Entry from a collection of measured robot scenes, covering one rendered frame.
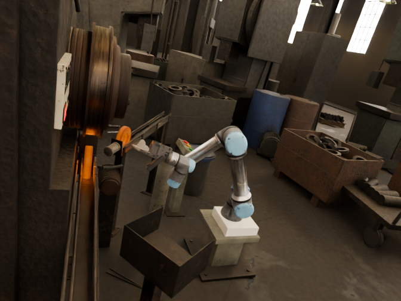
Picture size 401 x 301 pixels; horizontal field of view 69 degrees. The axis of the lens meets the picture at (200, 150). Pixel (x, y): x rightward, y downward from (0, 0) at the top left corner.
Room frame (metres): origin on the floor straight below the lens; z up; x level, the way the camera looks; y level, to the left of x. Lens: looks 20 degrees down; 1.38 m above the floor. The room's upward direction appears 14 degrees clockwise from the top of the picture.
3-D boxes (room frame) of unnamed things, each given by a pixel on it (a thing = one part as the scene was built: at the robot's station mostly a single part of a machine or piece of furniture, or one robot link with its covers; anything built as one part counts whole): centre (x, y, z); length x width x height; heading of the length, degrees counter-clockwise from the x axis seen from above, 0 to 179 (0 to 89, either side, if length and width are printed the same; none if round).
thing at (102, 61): (1.22, 0.50, 1.11); 0.47 x 0.06 x 0.47; 24
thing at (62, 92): (0.87, 0.46, 1.15); 0.26 x 0.02 x 0.18; 24
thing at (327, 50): (6.16, -1.72, 1.00); 0.80 x 0.63 x 2.00; 29
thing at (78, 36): (1.19, 0.57, 1.11); 0.47 x 0.10 x 0.47; 24
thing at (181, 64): (5.72, 0.50, 0.55); 1.10 x 0.53 x 1.10; 44
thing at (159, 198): (2.04, 0.23, 0.26); 0.12 x 0.12 x 0.52
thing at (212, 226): (1.69, -0.30, 0.28); 0.32 x 0.32 x 0.04; 24
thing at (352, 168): (3.37, -1.48, 0.33); 0.93 x 0.73 x 0.66; 31
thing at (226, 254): (1.69, -0.30, 0.13); 0.40 x 0.40 x 0.26; 24
